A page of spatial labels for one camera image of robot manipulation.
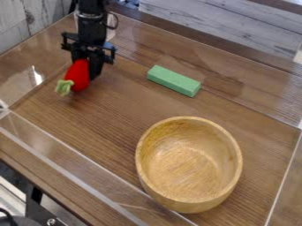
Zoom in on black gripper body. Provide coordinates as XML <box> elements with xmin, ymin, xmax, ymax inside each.
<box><xmin>61</xmin><ymin>32</ymin><xmax>116</xmax><ymax>64</ymax></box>

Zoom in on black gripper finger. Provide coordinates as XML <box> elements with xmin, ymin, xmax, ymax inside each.
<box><xmin>71</xmin><ymin>48</ymin><xmax>87</xmax><ymax>62</ymax></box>
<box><xmin>88</xmin><ymin>51</ymin><xmax>105</xmax><ymax>80</ymax></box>

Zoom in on red plush strawberry toy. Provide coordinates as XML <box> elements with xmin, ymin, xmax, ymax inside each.
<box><xmin>55</xmin><ymin>59</ymin><xmax>89</xmax><ymax>96</ymax></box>

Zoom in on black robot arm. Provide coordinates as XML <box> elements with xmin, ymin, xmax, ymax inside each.
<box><xmin>61</xmin><ymin>0</ymin><xmax>119</xmax><ymax>80</ymax></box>

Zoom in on green rectangular block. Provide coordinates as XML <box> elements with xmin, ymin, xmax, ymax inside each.
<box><xmin>145</xmin><ymin>65</ymin><xmax>202</xmax><ymax>97</ymax></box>

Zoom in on wooden bowl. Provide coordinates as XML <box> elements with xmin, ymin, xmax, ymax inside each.
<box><xmin>136</xmin><ymin>117</ymin><xmax>243</xmax><ymax>214</ymax></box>

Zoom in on clear acrylic corner bracket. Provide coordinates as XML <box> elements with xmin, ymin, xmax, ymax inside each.
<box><xmin>105</xmin><ymin>14</ymin><xmax>116</xmax><ymax>41</ymax></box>

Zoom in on clear acrylic tray wall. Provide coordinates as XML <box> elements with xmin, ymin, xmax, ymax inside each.
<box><xmin>0</xmin><ymin>102</ymin><xmax>195</xmax><ymax>226</ymax></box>

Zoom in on black metal table frame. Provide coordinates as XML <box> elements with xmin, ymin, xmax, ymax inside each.
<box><xmin>25</xmin><ymin>186</ymin><xmax>67</xmax><ymax>226</ymax></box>

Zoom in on black cable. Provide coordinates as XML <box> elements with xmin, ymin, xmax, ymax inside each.
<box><xmin>0</xmin><ymin>207</ymin><xmax>16</xmax><ymax>226</ymax></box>

